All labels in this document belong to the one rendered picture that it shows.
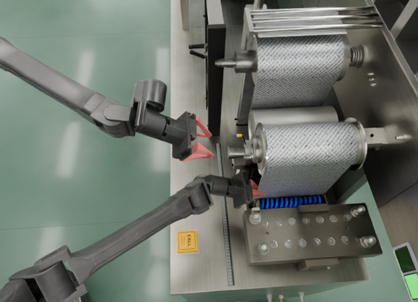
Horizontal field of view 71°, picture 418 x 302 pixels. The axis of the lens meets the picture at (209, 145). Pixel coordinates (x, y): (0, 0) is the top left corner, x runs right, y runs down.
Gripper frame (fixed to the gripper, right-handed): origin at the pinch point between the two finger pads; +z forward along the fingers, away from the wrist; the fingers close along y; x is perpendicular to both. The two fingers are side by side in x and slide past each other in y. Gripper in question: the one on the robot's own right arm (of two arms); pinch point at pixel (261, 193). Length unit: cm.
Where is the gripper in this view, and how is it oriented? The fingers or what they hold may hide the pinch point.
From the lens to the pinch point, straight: 97.2
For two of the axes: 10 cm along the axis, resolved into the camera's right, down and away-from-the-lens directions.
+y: 0.7, 8.6, -5.1
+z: 8.6, 2.1, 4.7
